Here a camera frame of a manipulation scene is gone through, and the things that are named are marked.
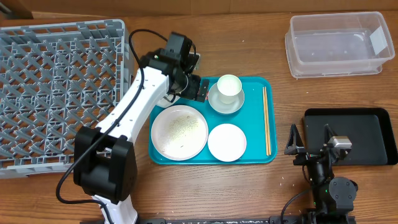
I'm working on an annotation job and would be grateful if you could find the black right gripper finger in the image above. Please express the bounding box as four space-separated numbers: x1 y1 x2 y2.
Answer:
324 124 335 146
284 124 304 155

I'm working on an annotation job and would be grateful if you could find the grey small saucer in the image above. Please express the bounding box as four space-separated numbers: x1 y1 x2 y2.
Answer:
208 83 245 115

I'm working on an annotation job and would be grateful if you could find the cream cup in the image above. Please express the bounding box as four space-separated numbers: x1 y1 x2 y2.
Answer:
217 74 243 104

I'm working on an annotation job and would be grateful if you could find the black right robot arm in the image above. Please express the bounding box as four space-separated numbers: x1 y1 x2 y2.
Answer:
280 124 358 224

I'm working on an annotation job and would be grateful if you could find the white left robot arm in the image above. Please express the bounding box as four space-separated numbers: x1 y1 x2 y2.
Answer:
73 50 209 223

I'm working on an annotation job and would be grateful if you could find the grey dishwasher rack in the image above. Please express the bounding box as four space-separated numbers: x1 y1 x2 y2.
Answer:
1 19 134 179

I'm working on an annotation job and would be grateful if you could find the crumpled white napkin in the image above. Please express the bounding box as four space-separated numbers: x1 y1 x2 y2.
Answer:
156 95 180 108

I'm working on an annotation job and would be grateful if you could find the black plastic tray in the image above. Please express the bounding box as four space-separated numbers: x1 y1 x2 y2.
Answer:
303 108 397 166

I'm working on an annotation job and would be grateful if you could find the teal plastic tray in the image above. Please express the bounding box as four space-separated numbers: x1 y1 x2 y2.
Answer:
148 77 277 165

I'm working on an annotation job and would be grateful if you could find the large white plate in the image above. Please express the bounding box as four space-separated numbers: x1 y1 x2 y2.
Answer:
150 105 209 161

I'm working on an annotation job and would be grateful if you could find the right wooden chopstick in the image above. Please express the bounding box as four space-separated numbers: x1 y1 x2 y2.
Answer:
264 87 271 156

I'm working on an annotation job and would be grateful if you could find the clear plastic container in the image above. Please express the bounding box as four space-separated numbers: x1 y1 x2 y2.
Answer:
285 12 396 78

